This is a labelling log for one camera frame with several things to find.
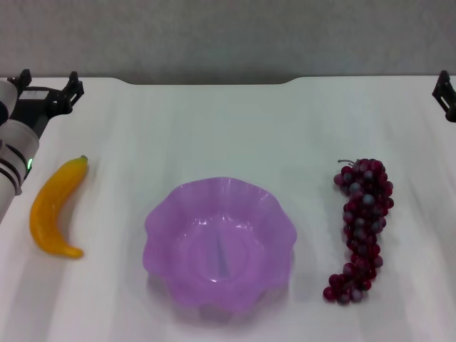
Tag dark red grape bunch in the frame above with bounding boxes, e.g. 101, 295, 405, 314
322, 157, 395, 306

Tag yellow plastic banana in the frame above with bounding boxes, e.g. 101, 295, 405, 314
29, 155, 89, 260

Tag purple wavy plastic bowl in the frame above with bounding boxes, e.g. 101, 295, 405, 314
142, 176, 299, 316

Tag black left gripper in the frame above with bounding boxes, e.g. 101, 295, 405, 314
7, 69, 86, 140

